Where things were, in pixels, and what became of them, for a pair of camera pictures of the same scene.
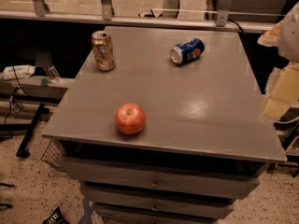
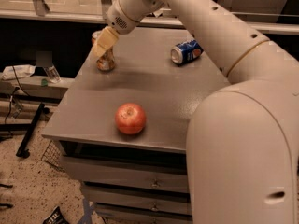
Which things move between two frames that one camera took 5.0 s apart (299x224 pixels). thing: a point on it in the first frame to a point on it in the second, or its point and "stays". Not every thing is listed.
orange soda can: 104,51 stays
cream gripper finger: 285,93 to 106,39
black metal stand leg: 22,151 stays
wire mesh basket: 53,155 stays
